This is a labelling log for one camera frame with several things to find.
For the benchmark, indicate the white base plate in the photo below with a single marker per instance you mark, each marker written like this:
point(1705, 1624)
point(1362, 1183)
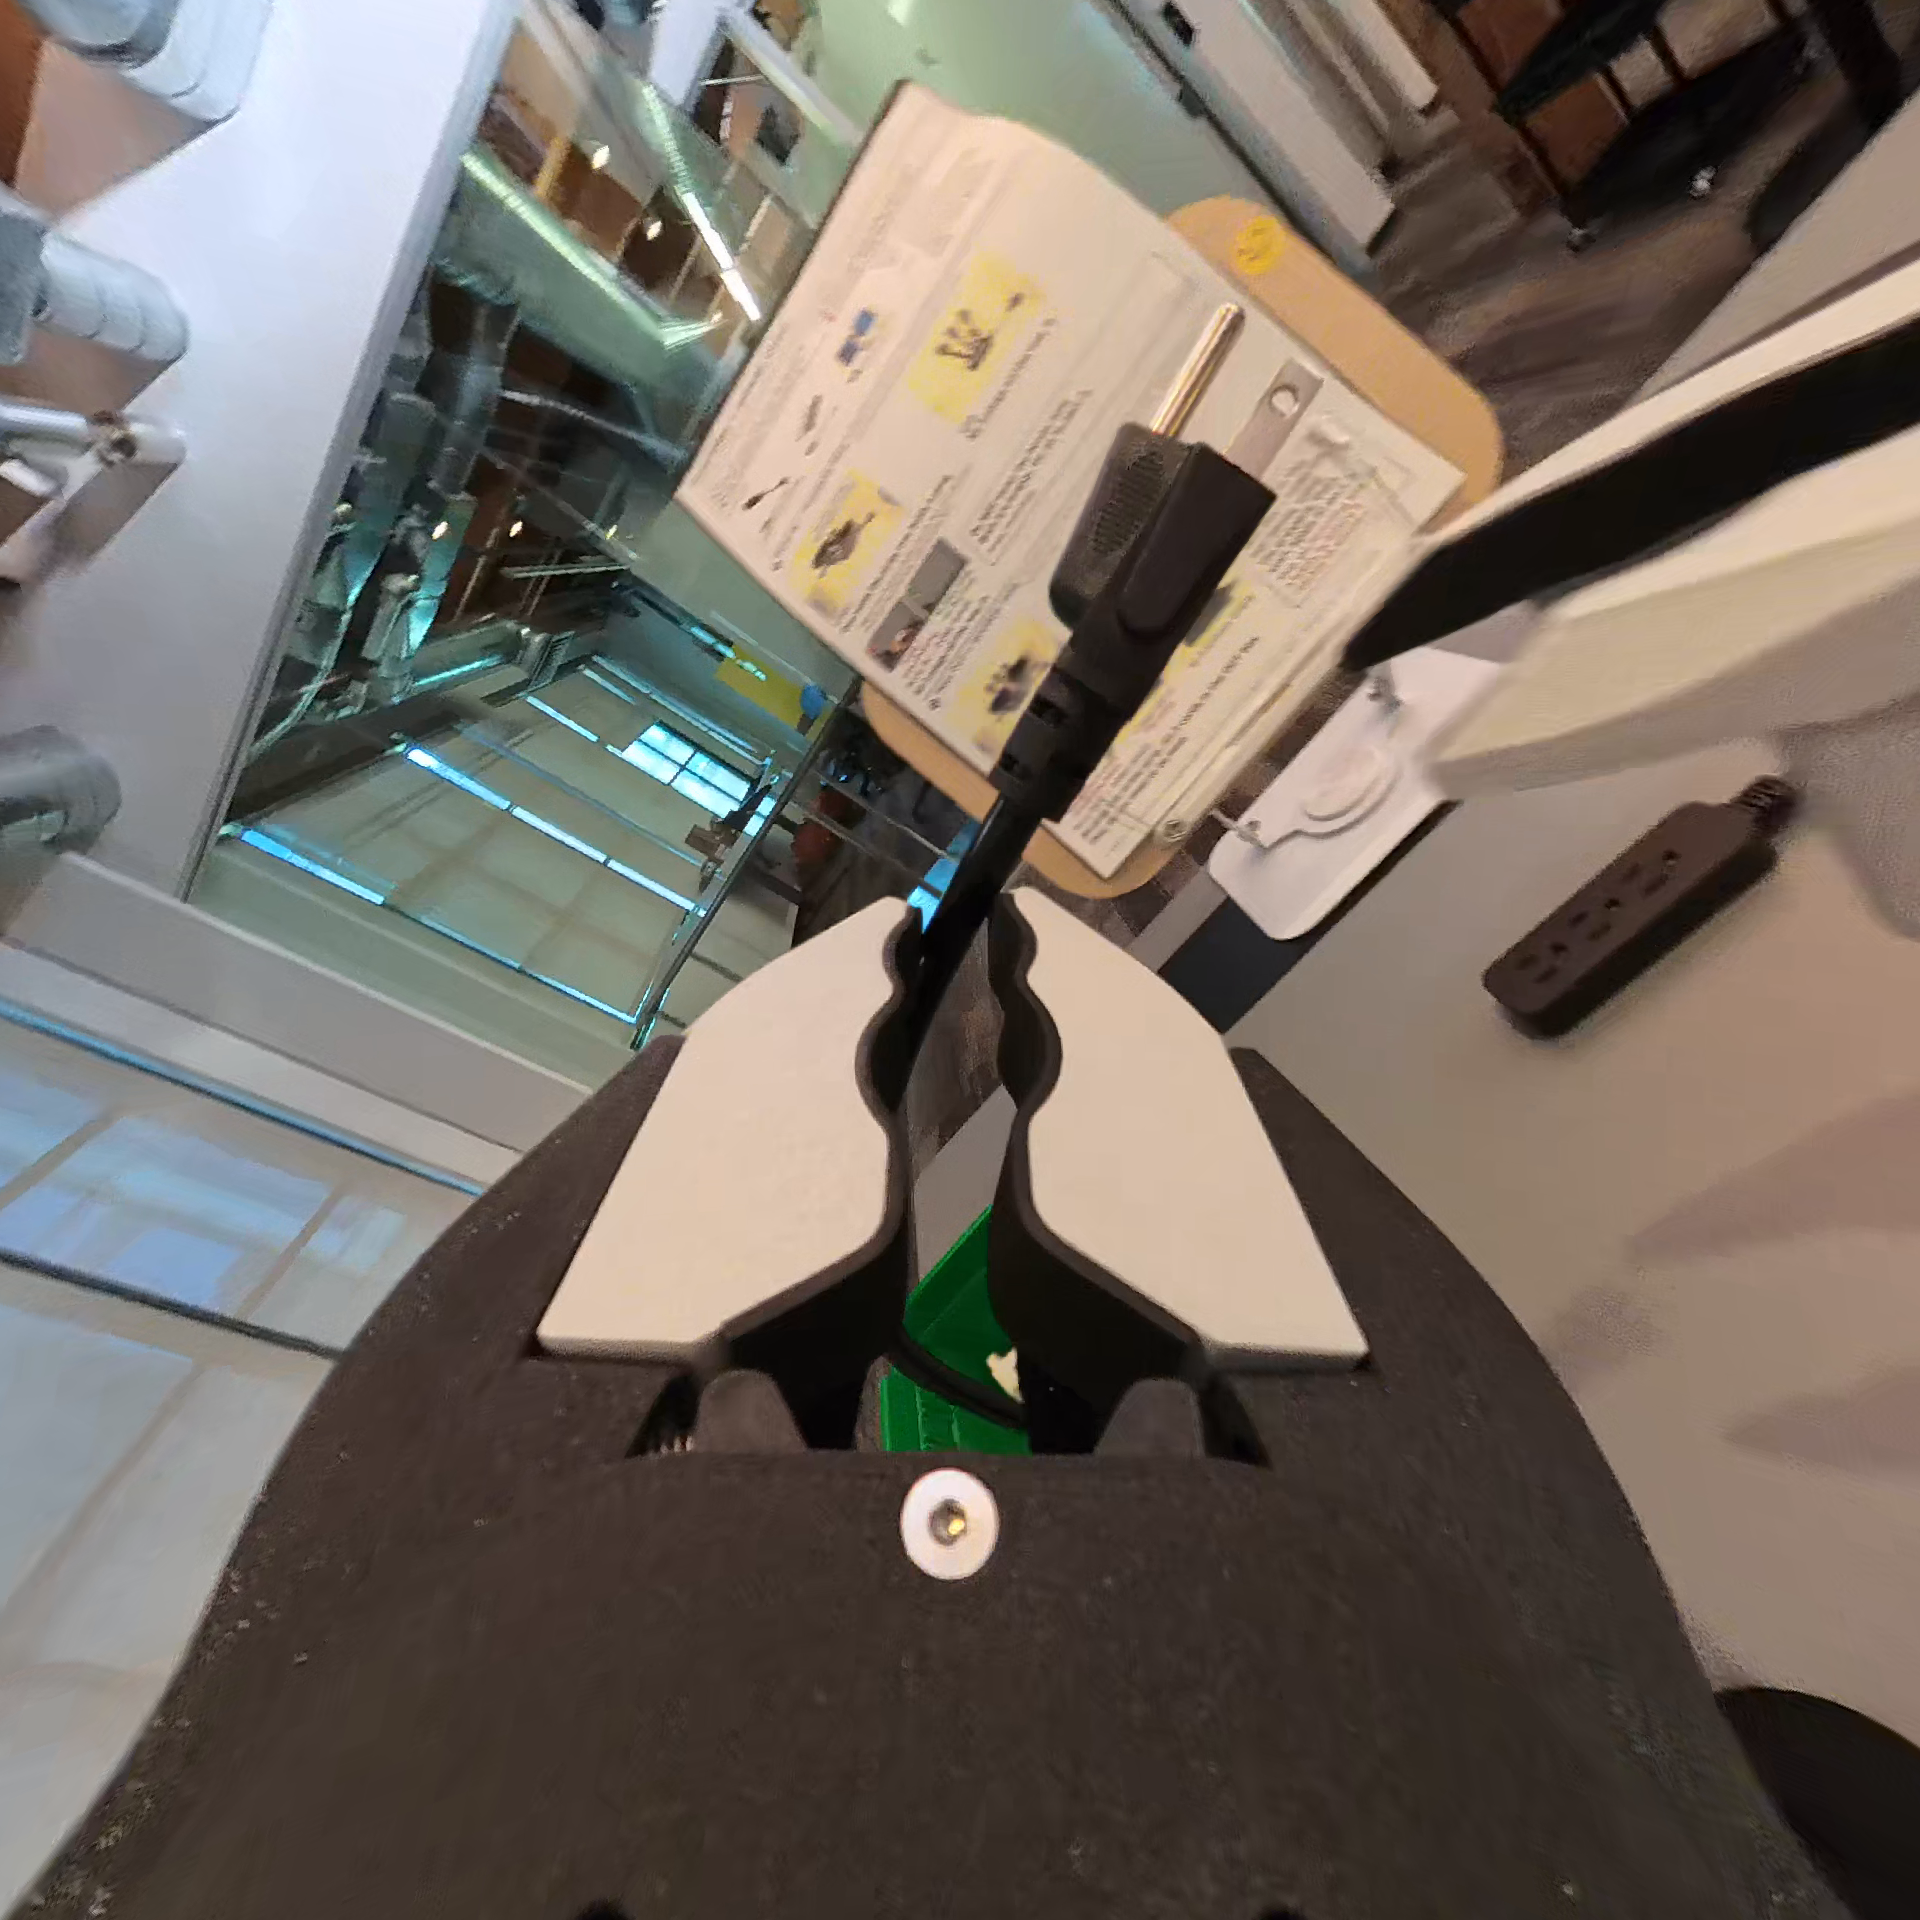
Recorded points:
point(1305, 862)

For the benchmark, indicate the green plastic tray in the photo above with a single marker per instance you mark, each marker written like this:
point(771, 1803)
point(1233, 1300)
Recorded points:
point(937, 1305)

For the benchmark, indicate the yellow smiley sticker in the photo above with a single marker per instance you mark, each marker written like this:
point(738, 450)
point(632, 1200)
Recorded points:
point(1257, 246)

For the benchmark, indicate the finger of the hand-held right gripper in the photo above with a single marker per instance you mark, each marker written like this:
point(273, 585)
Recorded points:
point(1725, 628)
point(1725, 450)

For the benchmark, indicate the black storage rack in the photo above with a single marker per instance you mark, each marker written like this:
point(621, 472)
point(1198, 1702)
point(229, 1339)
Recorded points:
point(1650, 106)

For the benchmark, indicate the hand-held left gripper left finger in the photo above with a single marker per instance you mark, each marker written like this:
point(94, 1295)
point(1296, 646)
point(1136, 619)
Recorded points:
point(750, 1170)

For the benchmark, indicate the printed instruction sheet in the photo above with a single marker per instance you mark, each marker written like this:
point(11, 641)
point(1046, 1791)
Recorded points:
point(902, 375)

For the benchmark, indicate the black power strip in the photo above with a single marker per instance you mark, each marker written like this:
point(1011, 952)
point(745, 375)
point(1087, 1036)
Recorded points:
point(1629, 921)

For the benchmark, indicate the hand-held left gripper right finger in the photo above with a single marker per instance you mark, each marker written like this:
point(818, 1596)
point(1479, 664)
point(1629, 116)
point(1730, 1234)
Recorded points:
point(1184, 1185)

